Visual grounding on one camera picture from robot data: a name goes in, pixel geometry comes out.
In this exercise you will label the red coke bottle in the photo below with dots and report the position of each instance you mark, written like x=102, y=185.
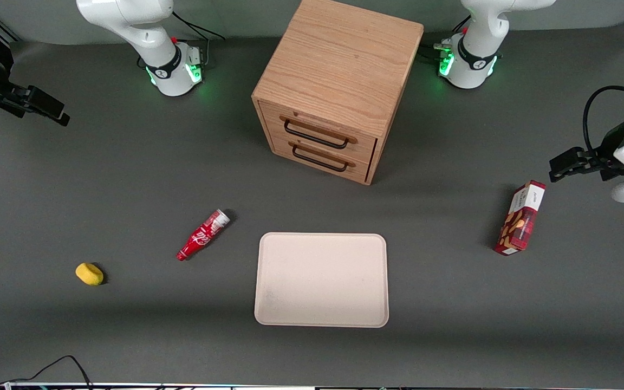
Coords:
x=202, y=236

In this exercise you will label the beige plastic tray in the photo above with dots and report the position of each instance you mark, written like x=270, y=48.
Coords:
x=321, y=280

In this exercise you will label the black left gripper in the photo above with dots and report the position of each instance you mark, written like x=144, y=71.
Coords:
x=608, y=147

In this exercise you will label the red snack box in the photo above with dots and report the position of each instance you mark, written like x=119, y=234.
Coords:
x=520, y=219

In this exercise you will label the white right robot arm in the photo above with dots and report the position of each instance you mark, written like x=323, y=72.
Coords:
x=155, y=49

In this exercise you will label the yellow sponge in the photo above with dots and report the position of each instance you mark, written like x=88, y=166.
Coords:
x=89, y=274

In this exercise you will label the wooden drawer cabinet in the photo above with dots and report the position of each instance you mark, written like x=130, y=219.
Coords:
x=339, y=59

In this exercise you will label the wooden drawer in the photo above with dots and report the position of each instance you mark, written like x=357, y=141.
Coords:
x=323, y=127
x=323, y=157

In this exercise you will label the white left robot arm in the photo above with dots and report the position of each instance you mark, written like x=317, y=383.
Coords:
x=474, y=54

